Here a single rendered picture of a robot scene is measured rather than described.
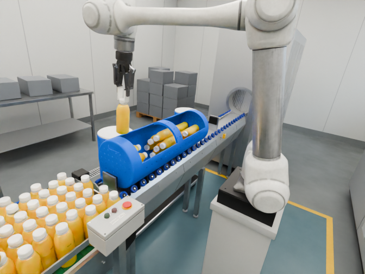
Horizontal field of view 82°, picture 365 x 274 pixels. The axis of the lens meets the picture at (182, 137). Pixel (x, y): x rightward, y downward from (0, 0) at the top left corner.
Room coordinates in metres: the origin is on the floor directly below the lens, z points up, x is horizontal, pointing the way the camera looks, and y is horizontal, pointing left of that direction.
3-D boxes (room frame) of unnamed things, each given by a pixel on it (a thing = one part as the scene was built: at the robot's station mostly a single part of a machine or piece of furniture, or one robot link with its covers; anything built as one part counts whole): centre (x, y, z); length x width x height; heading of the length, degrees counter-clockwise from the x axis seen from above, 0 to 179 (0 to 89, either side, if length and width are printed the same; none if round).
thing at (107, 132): (1.57, 0.54, 1.03); 0.28 x 0.28 x 0.01
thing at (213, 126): (2.10, -0.31, 1.00); 0.10 x 0.04 x 0.15; 60
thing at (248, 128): (2.07, -0.67, 0.85); 0.06 x 0.06 x 1.70; 60
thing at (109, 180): (0.95, 0.37, 0.99); 0.10 x 0.02 x 0.12; 60
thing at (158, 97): (5.09, 0.49, 0.59); 1.20 x 0.80 x 1.19; 59
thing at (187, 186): (1.89, -0.10, 0.31); 0.06 x 0.06 x 0.63; 60
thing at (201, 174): (1.82, -0.22, 0.31); 0.06 x 0.06 x 0.63; 60
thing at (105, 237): (0.63, 0.22, 1.05); 0.20 x 0.10 x 0.10; 150
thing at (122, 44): (1.01, 0.29, 1.70); 0.09 x 0.09 x 0.06
